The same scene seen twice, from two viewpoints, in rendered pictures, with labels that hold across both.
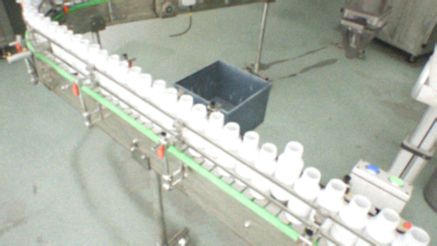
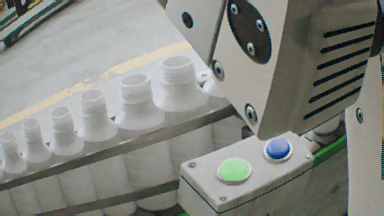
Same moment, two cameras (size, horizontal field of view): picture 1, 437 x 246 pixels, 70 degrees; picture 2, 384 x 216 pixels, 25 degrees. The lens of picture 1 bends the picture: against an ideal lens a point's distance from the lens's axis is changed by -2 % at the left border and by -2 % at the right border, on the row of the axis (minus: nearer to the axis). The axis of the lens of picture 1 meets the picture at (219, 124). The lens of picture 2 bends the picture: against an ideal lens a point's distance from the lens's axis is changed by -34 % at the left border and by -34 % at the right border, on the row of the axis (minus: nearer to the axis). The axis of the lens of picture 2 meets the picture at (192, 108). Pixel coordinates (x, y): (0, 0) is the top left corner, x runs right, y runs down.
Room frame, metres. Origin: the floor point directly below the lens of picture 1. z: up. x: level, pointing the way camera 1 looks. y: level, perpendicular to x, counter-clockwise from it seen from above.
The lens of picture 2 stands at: (0.94, -1.45, 1.69)
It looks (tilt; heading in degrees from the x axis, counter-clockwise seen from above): 25 degrees down; 114
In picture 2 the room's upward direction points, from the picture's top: 7 degrees counter-clockwise
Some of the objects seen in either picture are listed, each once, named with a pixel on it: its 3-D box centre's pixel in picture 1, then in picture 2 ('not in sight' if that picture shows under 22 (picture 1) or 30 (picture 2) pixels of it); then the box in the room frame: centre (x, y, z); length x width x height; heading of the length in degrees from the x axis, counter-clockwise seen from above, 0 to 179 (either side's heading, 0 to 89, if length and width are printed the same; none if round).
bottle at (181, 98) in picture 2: (348, 224); (185, 129); (0.42, -0.31, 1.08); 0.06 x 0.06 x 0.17
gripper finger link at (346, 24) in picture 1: (358, 35); not in sight; (0.62, -0.27, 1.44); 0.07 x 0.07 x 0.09; 53
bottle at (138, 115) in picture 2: (375, 237); (143, 147); (0.39, -0.36, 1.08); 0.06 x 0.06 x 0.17
